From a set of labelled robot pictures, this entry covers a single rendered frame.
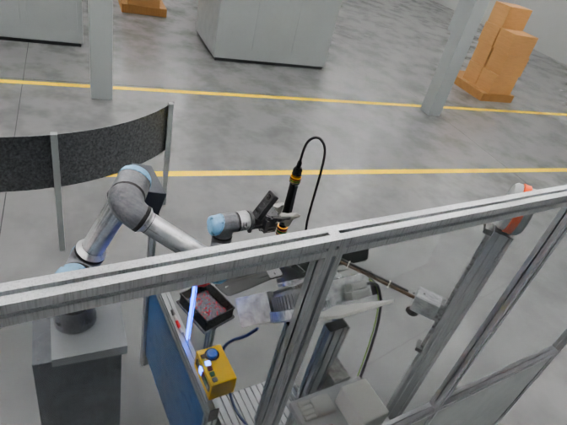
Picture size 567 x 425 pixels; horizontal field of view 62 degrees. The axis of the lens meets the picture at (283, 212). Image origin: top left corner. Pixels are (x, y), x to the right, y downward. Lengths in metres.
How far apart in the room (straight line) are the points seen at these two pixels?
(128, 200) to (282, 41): 6.79
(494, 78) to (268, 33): 4.27
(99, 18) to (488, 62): 6.91
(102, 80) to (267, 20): 3.07
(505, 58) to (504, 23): 0.62
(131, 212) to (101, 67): 4.49
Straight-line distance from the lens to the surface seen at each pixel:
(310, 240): 0.83
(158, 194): 2.30
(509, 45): 9.64
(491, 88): 9.79
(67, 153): 3.43
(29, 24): 7.65
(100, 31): 5.84
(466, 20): 7.70
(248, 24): 7.90
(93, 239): 1.84
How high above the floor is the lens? 2.55
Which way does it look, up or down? 35 degrees down
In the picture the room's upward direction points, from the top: 15 degrees clockwise
